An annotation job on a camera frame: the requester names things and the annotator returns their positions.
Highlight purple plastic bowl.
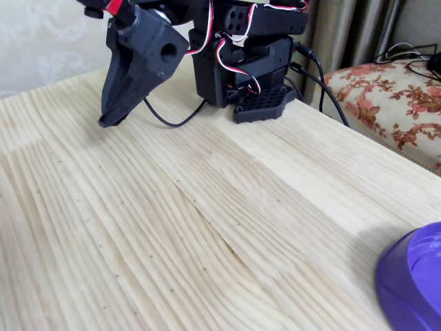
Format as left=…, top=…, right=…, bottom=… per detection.
left=374, top=221, right=441, bottom=331

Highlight beige curtain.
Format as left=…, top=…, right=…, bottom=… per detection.
left=296, top=0, right=441, bottom=104

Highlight floral upholstered sofa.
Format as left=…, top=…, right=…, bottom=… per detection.
left=323, top=58, right=441, bottom=173

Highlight black camera with red tape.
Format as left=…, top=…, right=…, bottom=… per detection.
left=77, top=0, right=141, bottom=23

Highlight thin black camera cable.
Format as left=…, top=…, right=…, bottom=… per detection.
left=143, top=97, right=208, bottom=128

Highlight red white black servo wire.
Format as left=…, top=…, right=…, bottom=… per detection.
left=214, top=32, right=263, bottom=96

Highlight black power cable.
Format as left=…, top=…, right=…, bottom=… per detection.
left=294, top=41, right=327, bottom=114

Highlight black USB cable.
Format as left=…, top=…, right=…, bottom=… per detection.
left=290, top=63, right=351, bottom=128

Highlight tangled cables on sofa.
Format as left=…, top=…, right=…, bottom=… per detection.
left=373, top=42, right=441, bottom=82

